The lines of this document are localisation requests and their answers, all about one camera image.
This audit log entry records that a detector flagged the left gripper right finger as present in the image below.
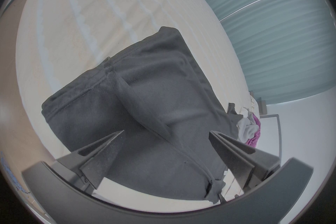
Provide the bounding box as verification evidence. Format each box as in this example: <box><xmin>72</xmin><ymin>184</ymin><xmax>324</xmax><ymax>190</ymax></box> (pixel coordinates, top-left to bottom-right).
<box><xmin>209</xmin><ymin>131</ymin><xmax>280</xmax><ymax>190</ymax></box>

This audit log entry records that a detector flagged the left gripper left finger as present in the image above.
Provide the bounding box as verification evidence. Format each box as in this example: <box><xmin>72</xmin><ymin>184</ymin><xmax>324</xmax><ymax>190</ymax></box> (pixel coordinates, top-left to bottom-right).
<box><xmin>56</xmin><ymin>130</ymin><xmax>125</xmax><ymax>190</ymax></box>

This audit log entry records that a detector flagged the black T-shirt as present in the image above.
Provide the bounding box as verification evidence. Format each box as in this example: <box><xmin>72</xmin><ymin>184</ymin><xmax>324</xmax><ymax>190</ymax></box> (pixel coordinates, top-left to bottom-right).
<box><xmin>41</xmin><ymin>26</ymin><xmax>246</xmax><ymax>205</ymax></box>

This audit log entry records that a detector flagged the bed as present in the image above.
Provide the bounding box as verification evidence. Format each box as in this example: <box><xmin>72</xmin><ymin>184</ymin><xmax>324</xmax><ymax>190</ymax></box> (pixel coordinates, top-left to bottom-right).
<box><xmin>16</xmin><ymin>0</ymin><xmax>283</xmax><ymax>212</ymax></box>

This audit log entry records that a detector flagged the grey garment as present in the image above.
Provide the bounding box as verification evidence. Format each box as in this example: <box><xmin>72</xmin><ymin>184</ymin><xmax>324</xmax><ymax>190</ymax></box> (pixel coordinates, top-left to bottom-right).
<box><xmin>237</xmin><ymin>114</ymin><xmax>257</xmax><ymax>143</ymax></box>

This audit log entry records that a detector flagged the purple satin garment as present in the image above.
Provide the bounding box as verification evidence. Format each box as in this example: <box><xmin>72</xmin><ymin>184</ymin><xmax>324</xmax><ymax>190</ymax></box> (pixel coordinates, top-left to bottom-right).
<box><xmin>245</xmin><ymin>112</ymin><xmax>261</xmax><ymax>149</ymax></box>

